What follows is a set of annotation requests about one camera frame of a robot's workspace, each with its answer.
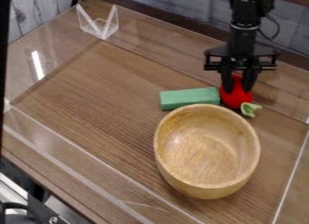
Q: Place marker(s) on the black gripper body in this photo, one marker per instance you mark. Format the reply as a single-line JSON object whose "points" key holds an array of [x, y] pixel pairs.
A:
{"points": [[263, 57]]}

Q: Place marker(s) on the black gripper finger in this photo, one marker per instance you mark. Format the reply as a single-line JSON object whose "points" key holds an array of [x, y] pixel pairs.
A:
{"points": [[226, 78], [249, 77]]}

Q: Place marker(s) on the red plush fruit green stem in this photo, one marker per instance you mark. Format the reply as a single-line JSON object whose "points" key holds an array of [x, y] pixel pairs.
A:
{"points": [[239, 99]]}

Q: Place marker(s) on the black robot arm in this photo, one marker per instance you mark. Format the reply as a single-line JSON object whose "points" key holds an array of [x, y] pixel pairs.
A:
{"points": [[247, 13]]}

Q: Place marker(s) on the green rectangular block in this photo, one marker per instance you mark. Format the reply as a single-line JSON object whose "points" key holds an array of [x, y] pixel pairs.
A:
{"points": [[176, 98]]}

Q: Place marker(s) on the wooden bowl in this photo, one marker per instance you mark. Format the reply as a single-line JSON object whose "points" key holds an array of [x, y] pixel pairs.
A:
{"points": [[206, 150]]}

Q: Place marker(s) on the black equipment under table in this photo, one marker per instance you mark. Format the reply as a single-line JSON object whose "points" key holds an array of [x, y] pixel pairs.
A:
{"points": [[31, 212]]}

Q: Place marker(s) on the clear acrylic tray enclosure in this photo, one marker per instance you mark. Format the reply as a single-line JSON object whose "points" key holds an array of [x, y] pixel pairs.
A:
{"points": [[81, 114]]}

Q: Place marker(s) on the clear acrylic corner bracket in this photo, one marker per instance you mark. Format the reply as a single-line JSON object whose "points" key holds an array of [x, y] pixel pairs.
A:
{"points": [[99, 27]]}

